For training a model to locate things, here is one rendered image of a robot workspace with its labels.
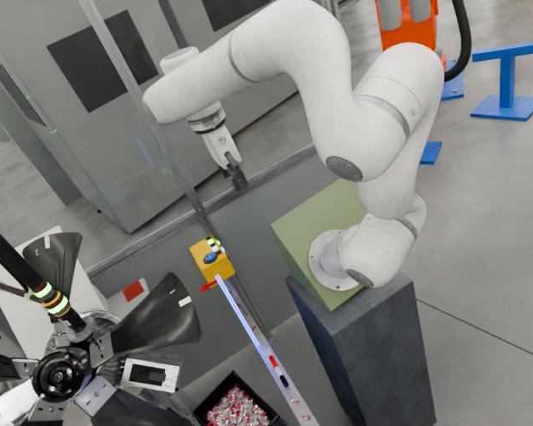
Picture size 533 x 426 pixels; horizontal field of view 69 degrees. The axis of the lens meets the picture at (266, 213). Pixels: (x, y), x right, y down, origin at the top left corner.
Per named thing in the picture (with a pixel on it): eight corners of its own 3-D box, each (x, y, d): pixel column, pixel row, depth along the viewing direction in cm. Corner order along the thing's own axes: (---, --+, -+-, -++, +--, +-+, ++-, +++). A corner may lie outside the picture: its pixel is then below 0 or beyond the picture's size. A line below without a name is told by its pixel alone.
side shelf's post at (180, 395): (192, 412, 212) (107, 319, 165) (199, 408, 212) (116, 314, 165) (194, 419, 208) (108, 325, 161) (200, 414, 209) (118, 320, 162)
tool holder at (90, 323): (60, 337, 98) (34, 313, 92) (80, 314, 102) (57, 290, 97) (80, 346, 93) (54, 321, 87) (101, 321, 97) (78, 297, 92)
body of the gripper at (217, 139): (229, 117, 84) (248, 161, 91) (215, 108, 93) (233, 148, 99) (199, 133, 83) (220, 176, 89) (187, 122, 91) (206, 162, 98)
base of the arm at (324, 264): (338, 218, 125) (358, 201, 108) (379, 264, 123) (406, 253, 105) (295, 255, 120) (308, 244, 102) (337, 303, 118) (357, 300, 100)
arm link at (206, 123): (227, 107, 84) (232, 120, 85) (214, 100, 91) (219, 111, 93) (193, 125, 82) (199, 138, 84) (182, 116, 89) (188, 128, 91)
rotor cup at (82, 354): (35, 370, 104) (9, 382, 91) (75, 326, 107) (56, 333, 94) (75, 406, 104) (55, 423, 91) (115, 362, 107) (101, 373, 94)
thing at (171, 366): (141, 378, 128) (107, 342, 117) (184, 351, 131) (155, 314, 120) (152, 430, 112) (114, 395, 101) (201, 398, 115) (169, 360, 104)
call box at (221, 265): (200, 267, 150) (188, 247, 144) (222, 253, 151) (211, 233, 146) (213, 291, 137) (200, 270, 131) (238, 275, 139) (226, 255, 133)
